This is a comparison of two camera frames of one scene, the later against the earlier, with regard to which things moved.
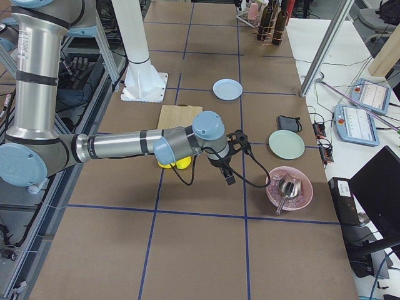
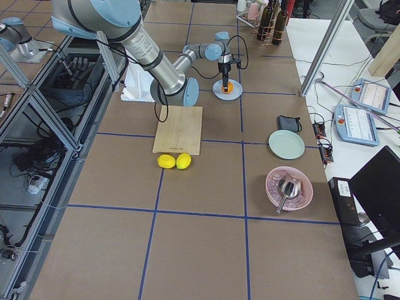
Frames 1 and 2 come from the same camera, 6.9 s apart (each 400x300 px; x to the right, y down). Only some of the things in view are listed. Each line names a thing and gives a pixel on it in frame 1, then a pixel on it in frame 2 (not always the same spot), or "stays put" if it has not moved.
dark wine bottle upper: x=265 y=21 stays put
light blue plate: x=227 y=89 stays put
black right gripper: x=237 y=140 to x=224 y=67
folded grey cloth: x=287 y=123 stays put
